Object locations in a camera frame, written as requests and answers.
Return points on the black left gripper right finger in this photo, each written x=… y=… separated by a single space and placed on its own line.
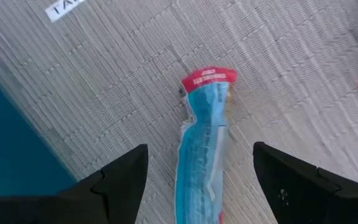
x=297 y=193

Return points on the blue plastic bin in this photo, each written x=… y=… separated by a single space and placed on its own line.
x=11 y=149

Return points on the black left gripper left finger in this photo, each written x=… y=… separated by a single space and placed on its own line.
x=113 y=193

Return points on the grey woven mat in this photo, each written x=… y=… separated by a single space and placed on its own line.
x=120 y=77

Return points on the white label tape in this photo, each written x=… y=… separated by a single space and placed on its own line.
x=61 y=9

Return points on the blue red-ended granola bar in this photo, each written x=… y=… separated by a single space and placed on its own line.
x=200 y=155

